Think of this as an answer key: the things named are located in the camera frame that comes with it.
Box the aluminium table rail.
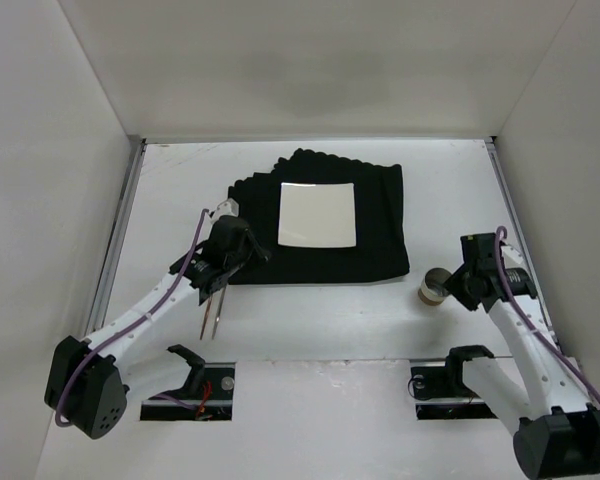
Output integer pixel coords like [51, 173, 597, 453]
[79, 135, 147, 338]
[484, 137, 560, 347]

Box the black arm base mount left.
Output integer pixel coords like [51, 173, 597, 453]
[139, 344, 236, 422]

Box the aluminium table rail right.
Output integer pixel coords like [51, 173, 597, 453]
[484, 137, 560, 347]

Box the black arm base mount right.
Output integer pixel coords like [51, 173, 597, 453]
[407, 361, 496, 421]

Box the black cloth placemat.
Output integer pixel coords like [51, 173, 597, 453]
[228, 149, 410, 285]

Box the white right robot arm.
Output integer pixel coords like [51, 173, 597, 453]
[444, 226, 600, 479]

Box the silver knife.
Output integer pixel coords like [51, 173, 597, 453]
[211, 287, 226, 340]

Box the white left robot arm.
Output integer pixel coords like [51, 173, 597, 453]
[44, 215, 271, 440]

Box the metal cup with cork base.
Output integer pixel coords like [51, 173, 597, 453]
[418, 267, 451, 306]

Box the aluminium table rail left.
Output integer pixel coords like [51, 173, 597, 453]
[79, 135, 147, 338]

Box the copper fork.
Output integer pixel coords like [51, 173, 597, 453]
[199, 295, 214, 341]

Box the white square plate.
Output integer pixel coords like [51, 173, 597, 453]
[277, 183, 357, 249]

